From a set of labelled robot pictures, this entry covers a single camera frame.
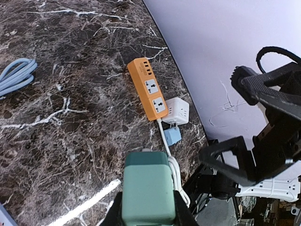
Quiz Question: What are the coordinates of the white cube socket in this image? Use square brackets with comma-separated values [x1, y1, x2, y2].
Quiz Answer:
[162, 97, 190, 125]

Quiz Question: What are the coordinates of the orange power strip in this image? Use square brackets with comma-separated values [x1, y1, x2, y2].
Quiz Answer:
[127, 57, 168, 121]

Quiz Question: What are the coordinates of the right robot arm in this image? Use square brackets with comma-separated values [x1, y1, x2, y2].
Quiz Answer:
[184, 62, 301, 213]

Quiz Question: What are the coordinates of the green plug adapter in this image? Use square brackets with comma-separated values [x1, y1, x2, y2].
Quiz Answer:
[121, 152, 175, 226]

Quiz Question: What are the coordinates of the white power strip cable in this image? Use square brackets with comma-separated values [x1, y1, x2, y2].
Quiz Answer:
[157, 119, 191, 208]

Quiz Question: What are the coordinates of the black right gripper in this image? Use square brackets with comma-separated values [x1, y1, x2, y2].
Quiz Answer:
[199, 63, 301, 186]

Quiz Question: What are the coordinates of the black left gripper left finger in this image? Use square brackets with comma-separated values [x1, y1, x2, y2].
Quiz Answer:
[100, 192, 124, 226]

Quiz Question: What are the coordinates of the light blue plug adapter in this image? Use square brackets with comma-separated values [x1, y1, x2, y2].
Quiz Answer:
[164, 127, 182, 146]

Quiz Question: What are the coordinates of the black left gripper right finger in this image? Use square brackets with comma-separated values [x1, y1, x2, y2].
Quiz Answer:
[174, 190, 198, 226]

